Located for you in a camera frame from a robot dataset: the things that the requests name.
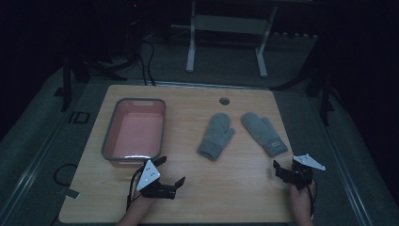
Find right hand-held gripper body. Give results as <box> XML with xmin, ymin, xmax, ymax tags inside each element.
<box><xmin>283</xmin><ymin>153</ymin><xmax>327</xmax><ymax>191</ymax></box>

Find pink basin with grey rim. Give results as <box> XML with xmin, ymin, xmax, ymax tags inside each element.
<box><xmin>101</xmin><ymin>97</ymin><xmax>167</xmax><ymax>169</ymax></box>

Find left hand-held gripper black cable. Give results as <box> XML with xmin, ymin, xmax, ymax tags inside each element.
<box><xmin>125</xmin><ymin>165</ymin><xmax>146</xmax><ymax>212</ymax></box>

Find black tripod stand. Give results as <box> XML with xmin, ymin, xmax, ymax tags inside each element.
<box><xmin>271</xmin><ymin>40</ymin><xmax>346</xmax><ymax>127</ymax></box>
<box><xmin>54</xmin><ymin>46</ymin><xmax>140</xmax><ymax>113</ymax></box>

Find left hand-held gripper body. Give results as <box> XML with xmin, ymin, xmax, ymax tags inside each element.
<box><xmin>136</xmin><ymin>158</ymin><xmax>177</xmax><ymax>201</ymax></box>

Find grey tape piece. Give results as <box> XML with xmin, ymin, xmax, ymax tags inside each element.
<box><xmin>57</xmin><ymin>186</ymin><xmax>81</xmax><ymax>201</ymax></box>

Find person's right hand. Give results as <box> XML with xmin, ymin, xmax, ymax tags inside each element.
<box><xmin>288</xmin><ymin>179</ymin><xmax>316</xmax><ymax>218</ymax></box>

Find person's left hand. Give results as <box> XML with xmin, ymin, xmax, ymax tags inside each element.
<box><xmin>126</xmin><ymin>189</ymin><xmax>158</xmax><ymax>218</ymax></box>

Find black looped floor cable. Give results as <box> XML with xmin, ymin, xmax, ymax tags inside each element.
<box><xmin>53</xmin><ymin>163</ymin><xmax>78</xmax><ymax>186</ymax></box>

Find white metal stand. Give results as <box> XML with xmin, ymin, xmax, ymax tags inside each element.
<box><xmin>170</xmin><ymin>0</ymin><xmax>279</xmax><ymax>79</ymax></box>

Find black floor cables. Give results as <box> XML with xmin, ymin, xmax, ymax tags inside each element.
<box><xmin>136</xmin><ymin>37</ymin><xmax>157</xmax><ymax>87</ymax></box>

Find right hand-held gripper black cable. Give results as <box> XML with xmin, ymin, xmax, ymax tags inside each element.
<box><xmin>308</xmin><ymin>178</ymin><xmax>318</xmax><ymax>218</ymax></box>

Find hand-held gripper black cable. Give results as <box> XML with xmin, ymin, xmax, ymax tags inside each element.
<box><xmin>125</xmin><ymin>165</ymin><xmax>146</xmax><ymax>212</ymax></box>
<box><xmin>308</xmin><ymin>178</ymin><xmax>318</xmax><ymax>218</ymax></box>

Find grey mitten with label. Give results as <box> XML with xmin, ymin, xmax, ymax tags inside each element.
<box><xmin>240</xmin><ymin>111</ymin><xmax>289</xmax><ymax>158</ymax></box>

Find plain grey mitten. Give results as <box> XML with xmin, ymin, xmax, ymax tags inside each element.
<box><xmin>197</xmin><ymin>112</ymin><xmax>236</xmax><ymax>162</ymax></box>

